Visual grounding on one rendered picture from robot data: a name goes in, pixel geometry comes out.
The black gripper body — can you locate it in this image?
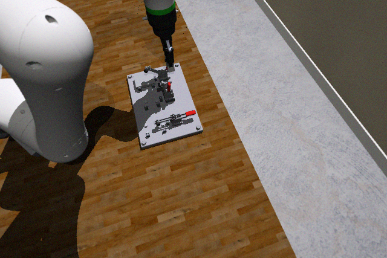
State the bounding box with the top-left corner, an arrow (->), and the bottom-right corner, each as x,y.
153,24 -> 175,46

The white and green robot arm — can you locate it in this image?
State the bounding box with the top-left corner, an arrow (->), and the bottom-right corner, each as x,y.
0,0 -> 178,163

